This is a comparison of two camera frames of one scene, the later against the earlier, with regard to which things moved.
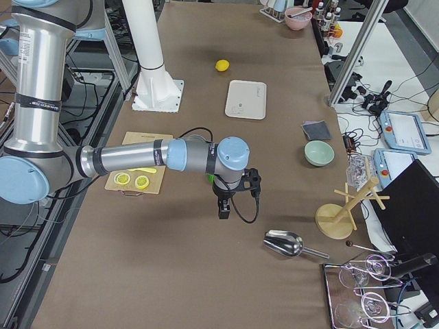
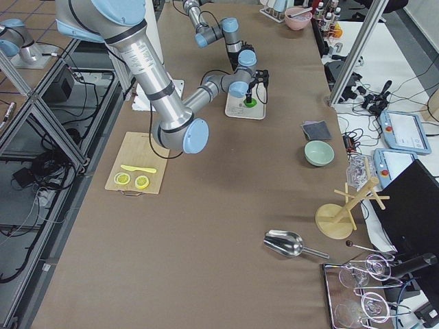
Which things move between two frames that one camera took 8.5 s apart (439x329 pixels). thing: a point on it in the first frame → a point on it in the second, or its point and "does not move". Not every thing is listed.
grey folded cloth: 317,129 does not move
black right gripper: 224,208 → 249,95
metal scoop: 288,244 does not move
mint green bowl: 319,153 does not move
